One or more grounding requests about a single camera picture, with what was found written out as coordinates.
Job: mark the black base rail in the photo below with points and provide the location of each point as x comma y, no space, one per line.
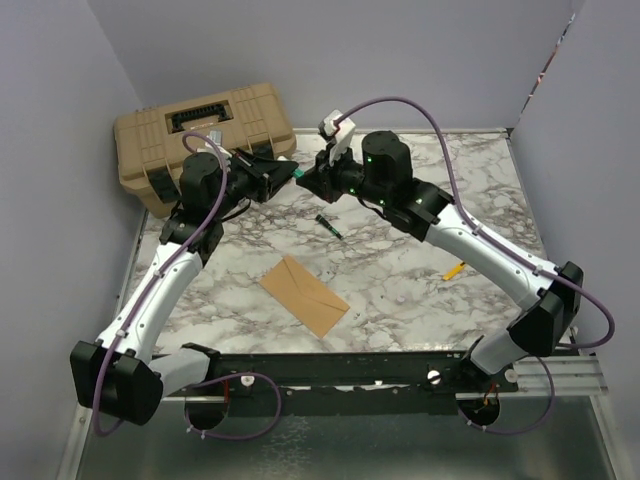
343,384

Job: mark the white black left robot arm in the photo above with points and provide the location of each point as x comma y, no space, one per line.
117,373

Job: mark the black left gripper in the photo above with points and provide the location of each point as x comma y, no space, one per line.
267,175

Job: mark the green black glue pen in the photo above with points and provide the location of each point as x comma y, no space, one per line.
320,219

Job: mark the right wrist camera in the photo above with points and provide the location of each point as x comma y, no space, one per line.
337,134

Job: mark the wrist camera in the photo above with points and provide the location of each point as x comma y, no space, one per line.
214,136
337,134

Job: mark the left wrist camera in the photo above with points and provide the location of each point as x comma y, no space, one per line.
214,136

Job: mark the brown paper envelope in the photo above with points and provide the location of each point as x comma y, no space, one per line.
304,296

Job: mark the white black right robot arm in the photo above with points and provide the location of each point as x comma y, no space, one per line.
543,291

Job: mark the yellow black utility knife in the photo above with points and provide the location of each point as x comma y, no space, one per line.
454,271

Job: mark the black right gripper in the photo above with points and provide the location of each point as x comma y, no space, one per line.
323,175

